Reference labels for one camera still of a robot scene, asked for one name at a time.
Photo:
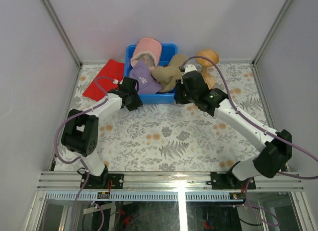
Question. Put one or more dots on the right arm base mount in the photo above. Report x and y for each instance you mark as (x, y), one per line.
(224, 181)

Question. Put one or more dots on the red folded cloth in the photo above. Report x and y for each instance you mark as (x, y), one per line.
(112, 70)

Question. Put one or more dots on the aluminium front rail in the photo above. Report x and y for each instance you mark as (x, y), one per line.
(138, 186)

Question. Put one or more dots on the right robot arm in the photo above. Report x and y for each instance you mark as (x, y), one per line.
(273, 152)

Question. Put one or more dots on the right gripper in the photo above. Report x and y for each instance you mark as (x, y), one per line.
(180, 86)

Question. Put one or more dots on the pink baseball cap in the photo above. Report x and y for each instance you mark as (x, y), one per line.
(147, 50)

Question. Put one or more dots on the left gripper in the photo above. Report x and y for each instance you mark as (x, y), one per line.
(137, 103)

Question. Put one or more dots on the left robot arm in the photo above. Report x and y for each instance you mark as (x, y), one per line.
(80, 133)

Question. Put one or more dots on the wooden hat stand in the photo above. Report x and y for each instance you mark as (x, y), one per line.
(213, 56)

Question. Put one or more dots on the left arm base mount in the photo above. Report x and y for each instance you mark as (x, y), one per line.
(109, 181)

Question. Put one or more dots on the purple LA baseball cap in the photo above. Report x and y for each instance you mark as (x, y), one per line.
(146, 83)

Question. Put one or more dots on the blue plastic bin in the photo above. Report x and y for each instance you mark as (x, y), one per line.
(168, 51)

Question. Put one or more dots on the beige baseball cap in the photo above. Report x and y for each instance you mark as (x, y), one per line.
(167, 75)

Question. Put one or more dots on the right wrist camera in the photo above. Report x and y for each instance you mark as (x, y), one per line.
(189, 68)

